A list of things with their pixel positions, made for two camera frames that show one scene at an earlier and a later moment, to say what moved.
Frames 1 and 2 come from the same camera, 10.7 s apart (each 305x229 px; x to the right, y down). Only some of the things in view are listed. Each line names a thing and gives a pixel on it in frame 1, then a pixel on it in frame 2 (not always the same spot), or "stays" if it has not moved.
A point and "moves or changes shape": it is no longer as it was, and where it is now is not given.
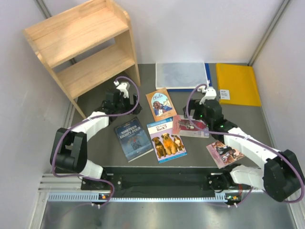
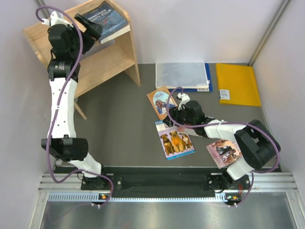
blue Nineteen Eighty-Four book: [133, 139] → [113, 23]
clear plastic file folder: [180, 76] stays
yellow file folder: [237, 85] stays
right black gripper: [194, 105] → [175, 113]
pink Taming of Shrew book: [223, 154] stays
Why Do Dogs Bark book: [167, 141] moves or changes shape
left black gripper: [129, 107] → [94, 31]
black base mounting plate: [161, 182] stays
